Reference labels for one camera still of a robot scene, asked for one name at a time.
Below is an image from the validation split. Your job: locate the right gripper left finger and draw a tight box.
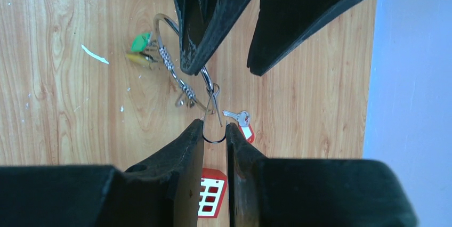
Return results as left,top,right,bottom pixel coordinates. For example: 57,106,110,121
1,119,204,226

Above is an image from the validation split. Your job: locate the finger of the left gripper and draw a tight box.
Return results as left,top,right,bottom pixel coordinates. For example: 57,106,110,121
247,0,363,76
174,0,251,75

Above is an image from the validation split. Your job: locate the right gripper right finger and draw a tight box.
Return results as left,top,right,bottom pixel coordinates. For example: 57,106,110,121
225,124,418,226

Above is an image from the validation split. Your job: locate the key with red tag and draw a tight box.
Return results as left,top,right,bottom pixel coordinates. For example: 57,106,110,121
223,110,255,143

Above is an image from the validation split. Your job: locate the metal keyring with keys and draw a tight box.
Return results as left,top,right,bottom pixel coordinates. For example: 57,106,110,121
126,13,225,144

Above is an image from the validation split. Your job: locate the key with green tag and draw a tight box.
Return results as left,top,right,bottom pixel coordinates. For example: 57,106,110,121
131,32,152,53

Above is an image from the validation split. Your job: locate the red white grid block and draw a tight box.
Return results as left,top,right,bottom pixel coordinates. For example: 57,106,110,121
198,168,228,218

